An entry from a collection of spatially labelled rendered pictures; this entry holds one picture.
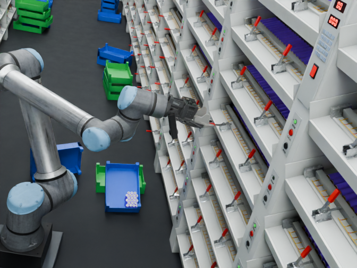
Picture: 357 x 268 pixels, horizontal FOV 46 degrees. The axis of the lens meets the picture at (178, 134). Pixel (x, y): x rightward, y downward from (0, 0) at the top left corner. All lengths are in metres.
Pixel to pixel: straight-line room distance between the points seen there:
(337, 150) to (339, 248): 0.22
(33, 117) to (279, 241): 1.18
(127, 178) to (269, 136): 1.44
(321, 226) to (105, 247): 1.47
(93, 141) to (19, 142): 1.59
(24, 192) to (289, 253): 1.18
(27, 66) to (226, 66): 0.83
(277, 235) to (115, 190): 1.48
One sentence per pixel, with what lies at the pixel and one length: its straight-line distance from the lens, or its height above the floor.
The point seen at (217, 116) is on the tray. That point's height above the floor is 0.89.
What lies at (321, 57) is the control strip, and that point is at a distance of 1.07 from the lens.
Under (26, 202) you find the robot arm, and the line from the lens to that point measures 1.91.
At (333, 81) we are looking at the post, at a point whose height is 1.37.
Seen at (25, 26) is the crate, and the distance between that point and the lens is 4.97.
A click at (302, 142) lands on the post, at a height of 1.19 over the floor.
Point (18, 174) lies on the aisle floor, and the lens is 2.75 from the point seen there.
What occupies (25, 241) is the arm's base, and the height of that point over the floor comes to 0.22.
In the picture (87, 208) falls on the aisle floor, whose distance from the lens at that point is 2.51.
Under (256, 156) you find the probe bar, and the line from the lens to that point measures 1.50.
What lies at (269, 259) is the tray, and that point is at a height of 0.76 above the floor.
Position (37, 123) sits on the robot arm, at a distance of 1.93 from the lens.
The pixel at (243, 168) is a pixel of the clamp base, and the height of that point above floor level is 0.91.
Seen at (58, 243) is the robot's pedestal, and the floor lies 0.06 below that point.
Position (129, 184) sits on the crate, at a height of 0.07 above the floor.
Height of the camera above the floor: 1.70
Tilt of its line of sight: 31 degrees down
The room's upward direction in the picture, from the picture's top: 13 degrees clockwise
